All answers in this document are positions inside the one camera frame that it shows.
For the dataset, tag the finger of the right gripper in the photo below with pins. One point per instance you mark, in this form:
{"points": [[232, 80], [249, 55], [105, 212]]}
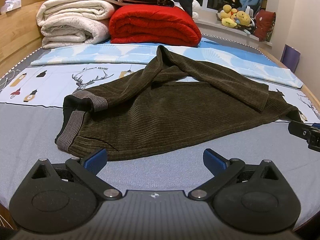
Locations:
{"points": [[311, 134]]}

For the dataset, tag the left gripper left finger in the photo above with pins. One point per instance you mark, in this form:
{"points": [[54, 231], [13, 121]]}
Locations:
{"points": [[55, 198]]}

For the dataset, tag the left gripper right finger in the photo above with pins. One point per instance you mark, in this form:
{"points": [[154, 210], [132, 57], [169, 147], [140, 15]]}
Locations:
{"points": [[249, 198]]}

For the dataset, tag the dark brown corduroy pants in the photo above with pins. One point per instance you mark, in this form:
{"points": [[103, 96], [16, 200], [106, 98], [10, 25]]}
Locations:
{"points": [[172, 103]]}

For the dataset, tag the blue patterned folded sheet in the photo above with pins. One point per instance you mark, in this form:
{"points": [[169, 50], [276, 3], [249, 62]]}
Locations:
{"points": [[250, 64]]}

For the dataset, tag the dark red cushion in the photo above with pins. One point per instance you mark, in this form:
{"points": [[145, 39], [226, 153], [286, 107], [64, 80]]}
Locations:
{"points": [[264, 25]]}

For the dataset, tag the yellow plush toys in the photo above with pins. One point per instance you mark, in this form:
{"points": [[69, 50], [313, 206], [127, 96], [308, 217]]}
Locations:
{"points": [[233, 18]]}

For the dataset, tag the white plush toy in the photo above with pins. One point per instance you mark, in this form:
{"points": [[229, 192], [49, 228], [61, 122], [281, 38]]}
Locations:
{"points": [[195, 8]]}

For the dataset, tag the cream folded quilt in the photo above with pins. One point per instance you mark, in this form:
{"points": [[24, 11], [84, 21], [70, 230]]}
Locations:
{"points": [[73, 22]]}

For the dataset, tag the red folded blanket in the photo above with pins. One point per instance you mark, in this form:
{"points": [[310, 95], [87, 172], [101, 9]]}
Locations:
{"points": [[155, 24]]}

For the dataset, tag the tissue pack on headboard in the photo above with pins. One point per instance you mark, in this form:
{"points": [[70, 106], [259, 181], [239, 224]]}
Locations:
{"points": [[11, 5]]}

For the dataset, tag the wooden bed frame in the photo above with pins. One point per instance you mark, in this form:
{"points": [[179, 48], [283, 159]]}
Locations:
{"points": [[20, 35]]}

